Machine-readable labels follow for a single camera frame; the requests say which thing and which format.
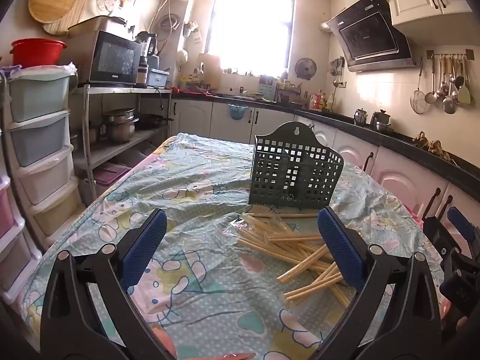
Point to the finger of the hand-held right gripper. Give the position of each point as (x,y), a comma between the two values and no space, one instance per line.
(462,225)
(437,232)

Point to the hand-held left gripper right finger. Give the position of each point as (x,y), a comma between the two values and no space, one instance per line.
(339,247)

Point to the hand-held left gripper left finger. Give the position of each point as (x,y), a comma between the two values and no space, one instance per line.
(144,247)

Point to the bunch of bamboo chopsticks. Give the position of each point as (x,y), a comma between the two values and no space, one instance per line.
(279,252)

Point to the green plastic utensil holder basket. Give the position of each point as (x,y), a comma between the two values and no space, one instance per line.
(292,172)

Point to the row of hanging cooking utensils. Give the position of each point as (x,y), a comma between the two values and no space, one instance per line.
(448,90)

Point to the person's right hand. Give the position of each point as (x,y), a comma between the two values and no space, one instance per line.
(462,324)

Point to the white base cabinets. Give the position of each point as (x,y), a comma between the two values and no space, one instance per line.
(397,172)

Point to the purple lid storage box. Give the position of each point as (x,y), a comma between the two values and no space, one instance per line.
(110,180)

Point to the cartoon cat print tablecloth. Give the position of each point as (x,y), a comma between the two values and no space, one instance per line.
(210,292)

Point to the pile of ginger roots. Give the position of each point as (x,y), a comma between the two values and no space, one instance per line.
(431,144)

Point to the metal kitchen shelf rack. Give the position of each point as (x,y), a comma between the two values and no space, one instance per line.
(112,150)

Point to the stacked steel cooking pots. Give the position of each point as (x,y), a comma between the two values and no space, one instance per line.
(120,127)

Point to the black frying pan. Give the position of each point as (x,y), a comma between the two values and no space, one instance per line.
(150,120)

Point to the black stone countertop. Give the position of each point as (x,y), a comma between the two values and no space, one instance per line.
(337,118)

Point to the small steel teapot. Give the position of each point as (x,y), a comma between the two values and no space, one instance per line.
(360,117)

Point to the pastel plastic drawer tower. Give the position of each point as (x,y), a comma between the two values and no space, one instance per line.
(11,232)
(37,138)

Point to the cluster of condiment bottles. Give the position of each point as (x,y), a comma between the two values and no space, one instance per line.
(318,101)

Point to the red cloth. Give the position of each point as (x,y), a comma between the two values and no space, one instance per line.
(191,90)

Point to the countertop dish rack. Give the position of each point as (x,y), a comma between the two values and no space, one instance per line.
(288,92)

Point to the blue hanging door bin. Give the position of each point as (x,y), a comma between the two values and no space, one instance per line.
(238,112)

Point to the blue plastic box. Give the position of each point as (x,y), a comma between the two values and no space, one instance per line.
(157,78)

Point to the teal knife holder box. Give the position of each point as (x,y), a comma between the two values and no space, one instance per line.
(268,88)

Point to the small hanging ladles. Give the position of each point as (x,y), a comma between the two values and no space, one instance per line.
(337,69)

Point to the pale blue kitchen appliance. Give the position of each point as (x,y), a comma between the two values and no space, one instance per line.
(154,62)

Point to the wooden cutting board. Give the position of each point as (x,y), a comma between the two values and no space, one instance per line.
(209,71)

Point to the black blender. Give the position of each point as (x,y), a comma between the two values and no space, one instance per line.
(144,56)

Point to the black microwave oven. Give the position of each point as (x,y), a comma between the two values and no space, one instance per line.
(112,58)

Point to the black glass range hood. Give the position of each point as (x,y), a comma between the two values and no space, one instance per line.
(369,39)

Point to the red plastic bucket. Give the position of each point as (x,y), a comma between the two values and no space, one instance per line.
(37,52)

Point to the metal roasting pan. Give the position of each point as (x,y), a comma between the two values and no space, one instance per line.
(93,26)

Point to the round bamboo mat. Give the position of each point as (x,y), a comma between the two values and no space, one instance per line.
(71,22)

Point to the kitchen window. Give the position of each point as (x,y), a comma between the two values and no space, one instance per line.
(251,26)

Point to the white round plastic cover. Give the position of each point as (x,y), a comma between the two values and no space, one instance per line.
(108,0)

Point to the utensil wall rail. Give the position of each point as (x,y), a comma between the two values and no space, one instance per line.
(450,53)

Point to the small round wall fan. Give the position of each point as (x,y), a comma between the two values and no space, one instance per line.
(305,68)

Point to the white round wall appliance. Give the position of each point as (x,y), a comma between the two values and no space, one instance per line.
(182,59)

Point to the small wall mounted holder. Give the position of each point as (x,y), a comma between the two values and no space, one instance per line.
(191,30)

